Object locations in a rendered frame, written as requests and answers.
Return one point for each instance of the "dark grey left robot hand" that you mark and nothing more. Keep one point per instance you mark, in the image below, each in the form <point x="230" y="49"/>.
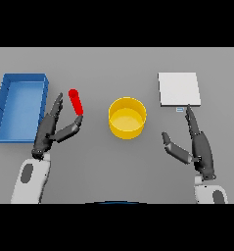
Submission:
<point x="46" y="130"/>

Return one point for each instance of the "pale square measuring scale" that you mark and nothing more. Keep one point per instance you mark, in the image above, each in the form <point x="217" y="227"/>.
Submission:
<point x="179" y="89"/>

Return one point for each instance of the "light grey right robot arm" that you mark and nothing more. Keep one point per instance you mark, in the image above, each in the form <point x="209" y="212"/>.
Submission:
<point x="209" y="192"/>

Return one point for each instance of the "yellow bowl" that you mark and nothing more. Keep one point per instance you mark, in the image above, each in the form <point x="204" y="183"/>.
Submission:
<point x="127" y="118"/>

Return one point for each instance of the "blue tray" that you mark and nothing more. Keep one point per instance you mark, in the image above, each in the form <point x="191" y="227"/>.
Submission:
<point x="20" y="108"/>

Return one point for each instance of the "red beaker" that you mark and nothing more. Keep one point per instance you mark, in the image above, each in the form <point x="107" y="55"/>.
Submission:
<point x="76" y="102"/>

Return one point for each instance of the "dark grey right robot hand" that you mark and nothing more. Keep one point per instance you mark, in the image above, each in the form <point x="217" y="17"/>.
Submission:
<point x="202" y="150"/>

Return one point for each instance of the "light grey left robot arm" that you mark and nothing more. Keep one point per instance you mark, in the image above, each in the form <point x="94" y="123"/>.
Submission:
<point x="31" y="179"/>

